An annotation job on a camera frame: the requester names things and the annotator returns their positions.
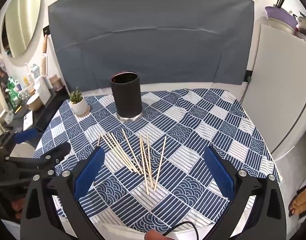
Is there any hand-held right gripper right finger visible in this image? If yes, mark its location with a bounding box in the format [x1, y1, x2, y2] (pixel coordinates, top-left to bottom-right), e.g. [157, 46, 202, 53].
[203, 145, 287, 240]

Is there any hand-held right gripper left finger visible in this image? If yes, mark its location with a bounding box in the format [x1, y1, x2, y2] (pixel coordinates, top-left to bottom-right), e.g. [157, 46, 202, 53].
[20, 146, 106, 240]

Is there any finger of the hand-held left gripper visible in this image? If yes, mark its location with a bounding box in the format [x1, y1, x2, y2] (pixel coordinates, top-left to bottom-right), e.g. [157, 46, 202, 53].
[0, 127, 40, 153]
[5, 141, 71, 179]

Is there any pile of wooden chopsticks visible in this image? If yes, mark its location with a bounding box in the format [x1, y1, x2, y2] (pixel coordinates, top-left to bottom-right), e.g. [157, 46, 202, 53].
[97, 129, 167, 195]

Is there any black cylindrical utensil holder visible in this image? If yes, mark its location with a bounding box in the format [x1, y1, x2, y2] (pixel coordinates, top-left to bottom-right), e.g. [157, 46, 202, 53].
[110, 72, 143, 123]

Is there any person's left hand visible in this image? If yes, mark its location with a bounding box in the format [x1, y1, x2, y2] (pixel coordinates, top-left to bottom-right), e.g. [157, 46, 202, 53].
[9, 197, 27, 219]

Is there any person's right hand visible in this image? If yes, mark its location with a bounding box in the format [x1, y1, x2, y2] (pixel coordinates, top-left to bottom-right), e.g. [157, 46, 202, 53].
[144, 231, 166, 240]

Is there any wooden bowl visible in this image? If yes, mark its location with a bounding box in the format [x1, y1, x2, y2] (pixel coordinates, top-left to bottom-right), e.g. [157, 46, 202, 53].
[26, 93, 46, 112]

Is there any green packet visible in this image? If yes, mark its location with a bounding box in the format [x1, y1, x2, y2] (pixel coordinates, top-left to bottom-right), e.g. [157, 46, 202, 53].
[6, 76, 22, 105]

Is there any white pump bottle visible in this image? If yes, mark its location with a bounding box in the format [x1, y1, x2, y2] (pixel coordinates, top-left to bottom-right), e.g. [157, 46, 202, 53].
[33, 76, 51, 105]

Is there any blue patterned tablecloth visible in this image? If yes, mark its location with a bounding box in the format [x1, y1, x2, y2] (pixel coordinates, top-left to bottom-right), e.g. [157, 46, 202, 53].
[33, 88, 282, 233]

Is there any potted cactus in white pot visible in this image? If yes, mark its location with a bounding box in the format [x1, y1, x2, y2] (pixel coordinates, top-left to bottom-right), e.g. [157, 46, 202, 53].
[68, 87, 90, 117]

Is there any beige jar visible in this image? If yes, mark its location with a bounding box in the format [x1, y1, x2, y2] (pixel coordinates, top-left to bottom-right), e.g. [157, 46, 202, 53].
[49, 74, 63, 92]

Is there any pale spray bottle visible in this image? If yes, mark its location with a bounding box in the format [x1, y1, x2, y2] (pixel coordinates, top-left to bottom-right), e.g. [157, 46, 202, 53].
[30, 64, 41, 80]

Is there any white refrigerator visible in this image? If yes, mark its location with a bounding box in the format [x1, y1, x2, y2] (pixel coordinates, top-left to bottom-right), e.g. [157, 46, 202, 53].
[243, 17, 306, 160]

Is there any grey cloth backdrop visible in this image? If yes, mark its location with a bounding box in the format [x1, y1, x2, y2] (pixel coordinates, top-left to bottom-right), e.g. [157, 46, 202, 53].
[47, 0, 255, 93]

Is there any silver metal pot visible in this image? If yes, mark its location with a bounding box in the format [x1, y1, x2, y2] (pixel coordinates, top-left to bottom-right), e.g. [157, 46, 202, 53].
[259, 17, 296, 35]

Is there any purple pan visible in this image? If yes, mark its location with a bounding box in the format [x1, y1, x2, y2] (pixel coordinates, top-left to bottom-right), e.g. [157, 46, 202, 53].
[265, 6, 297, 29]

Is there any steel pot with lid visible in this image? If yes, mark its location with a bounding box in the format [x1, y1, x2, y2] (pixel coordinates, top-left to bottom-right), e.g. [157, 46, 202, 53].
[296, 11, 306, 34]

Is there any black cable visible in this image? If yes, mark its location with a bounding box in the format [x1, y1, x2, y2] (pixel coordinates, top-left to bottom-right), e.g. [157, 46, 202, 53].
[162, 220, 199, 240]

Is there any wooden handled brush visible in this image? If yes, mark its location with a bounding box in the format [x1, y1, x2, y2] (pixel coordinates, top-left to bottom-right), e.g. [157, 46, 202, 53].
[40, 35, 49, 78]

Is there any grey wall cable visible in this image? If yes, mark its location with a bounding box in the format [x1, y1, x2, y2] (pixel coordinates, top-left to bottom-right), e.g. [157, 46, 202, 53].
[241, 80, 250, 103]

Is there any oval wall mirror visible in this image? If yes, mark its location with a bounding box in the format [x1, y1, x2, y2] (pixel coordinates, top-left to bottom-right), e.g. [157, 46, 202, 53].
[1, 0, 44, 67]

